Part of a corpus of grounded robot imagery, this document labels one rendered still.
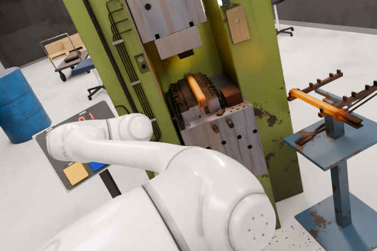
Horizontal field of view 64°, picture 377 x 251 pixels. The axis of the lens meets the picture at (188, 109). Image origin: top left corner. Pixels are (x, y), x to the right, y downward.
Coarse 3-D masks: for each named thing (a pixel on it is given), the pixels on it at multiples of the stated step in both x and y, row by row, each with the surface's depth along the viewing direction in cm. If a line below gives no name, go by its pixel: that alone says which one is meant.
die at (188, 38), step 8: (176, 32) 133; (184, 32) 133; (192, 32) 134; (160, 40) 133; (168, 40) 134; (176, 40) 134; (184, 40) 135; (192, 40) 135; (200, 40) 136; (160, 48) 134; (168, 48) 135; (176, 48) 136; (184, 48) 136; (192, 48) 137; (160, 56) 136; (168, 56) 137
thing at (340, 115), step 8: (296, 96) 141; (304, 96) 136; (312, 96) 134; (312, 104) 131; (320, 104) 127; (328, 104) 125; (328, 112) 123; (336, 112) 118; (344, 112) 117; (336, 120) 119; (344, 120) 116; (352, 120) 111; (360, 120) 110
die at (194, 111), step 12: (180, 84) 180; (204, 84) 169; (180, 96) 167; (192, 96) 160; (204, 96) 153; (216, 96) 151; (180, 108) 155; (192, 108) 150; (216, 108) 152; (192, 120) 153
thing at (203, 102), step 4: (188, 80) 180; (192, 80) 175; (192, 84) 170; (196, 84) 168; (192, 88) 170; (196, 88) 163; (196, 92) 158; (200, 92) 157; (200, 96) 153; (200, 100) 147; (204, 100) 145; (200, 104) 148; (204, 104) 142; (208, 104) 140; (204, 108) 146; (208, 108) 141; (208, 112) 141
